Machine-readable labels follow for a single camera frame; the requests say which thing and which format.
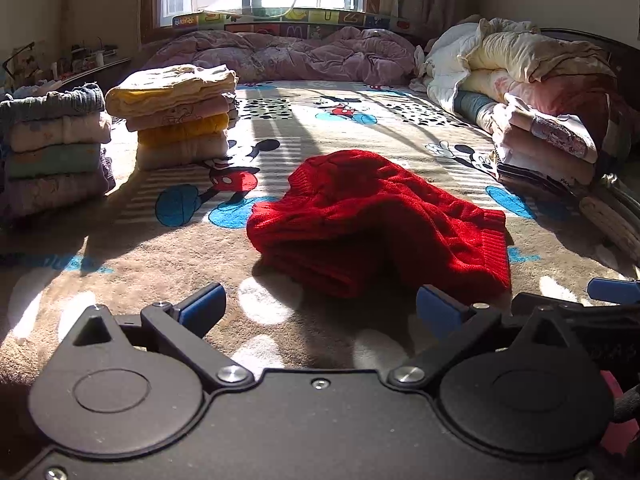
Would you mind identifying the mustard yellow folded sweater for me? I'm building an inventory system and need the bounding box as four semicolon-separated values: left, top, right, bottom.
137;112;231;148

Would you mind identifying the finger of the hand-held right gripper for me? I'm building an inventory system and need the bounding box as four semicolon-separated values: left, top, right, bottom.
586;276;640;307
510;291;591;321

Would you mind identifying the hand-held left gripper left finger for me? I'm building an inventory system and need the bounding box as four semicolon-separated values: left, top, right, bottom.
57;282;256;391

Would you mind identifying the white quilt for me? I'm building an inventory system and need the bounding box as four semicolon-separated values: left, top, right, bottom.
410;17;541;116

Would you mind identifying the dark bag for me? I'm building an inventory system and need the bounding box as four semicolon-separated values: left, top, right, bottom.
597;170;640;221

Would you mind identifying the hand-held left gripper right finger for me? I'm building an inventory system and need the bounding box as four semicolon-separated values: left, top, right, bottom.
387;284;583;391

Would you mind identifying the cartoon mouse printed blanket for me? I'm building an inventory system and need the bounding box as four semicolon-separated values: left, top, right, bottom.
0;77;640;396

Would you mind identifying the stack of dark folded clothes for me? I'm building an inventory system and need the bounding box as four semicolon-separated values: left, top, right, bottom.
0;152;117;221

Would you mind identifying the green folded garment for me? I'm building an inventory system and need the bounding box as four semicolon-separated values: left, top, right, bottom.
4;142;103;180

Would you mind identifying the purple quilt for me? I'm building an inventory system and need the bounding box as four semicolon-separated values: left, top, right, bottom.
142;27;418;86

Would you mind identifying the dark striped folded garment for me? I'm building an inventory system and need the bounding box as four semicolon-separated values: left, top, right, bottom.
495;160;591;198

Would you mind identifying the colourful alphabet play mat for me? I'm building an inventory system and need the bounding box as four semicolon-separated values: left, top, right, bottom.
172;7;416;41

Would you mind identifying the pink printed folded garment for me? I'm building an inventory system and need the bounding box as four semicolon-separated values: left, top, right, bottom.
125;95;236;132

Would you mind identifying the pink cloth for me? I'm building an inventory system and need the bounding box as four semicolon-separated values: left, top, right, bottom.
597;370;628;456

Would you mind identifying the white garment with printed sleeve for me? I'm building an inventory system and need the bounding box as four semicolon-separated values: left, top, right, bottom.
502;92;601;163

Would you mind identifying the grey-blue folded garment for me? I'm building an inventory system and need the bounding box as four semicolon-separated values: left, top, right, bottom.
0;85;107;123

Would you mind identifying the beige knit cloth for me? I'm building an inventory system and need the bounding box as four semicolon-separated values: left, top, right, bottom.
577;192;640;261

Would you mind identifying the stack of pink folded clothes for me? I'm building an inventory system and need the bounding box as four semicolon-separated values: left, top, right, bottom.
492;115;596;186

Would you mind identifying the pale yellow folded garment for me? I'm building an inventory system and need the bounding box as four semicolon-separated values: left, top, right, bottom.
105;64;240;118

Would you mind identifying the red knit sweater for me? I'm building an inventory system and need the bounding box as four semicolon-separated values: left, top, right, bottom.
246;150;513;300

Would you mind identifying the cluttered shelf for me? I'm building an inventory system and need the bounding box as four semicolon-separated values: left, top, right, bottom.
0;37;133;96

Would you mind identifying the pale pink folded garment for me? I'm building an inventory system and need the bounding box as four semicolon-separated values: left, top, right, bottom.
7;112;113;153

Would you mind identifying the blue-grey patchwork blanket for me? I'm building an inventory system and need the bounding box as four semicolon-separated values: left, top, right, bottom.
452;90;501;133

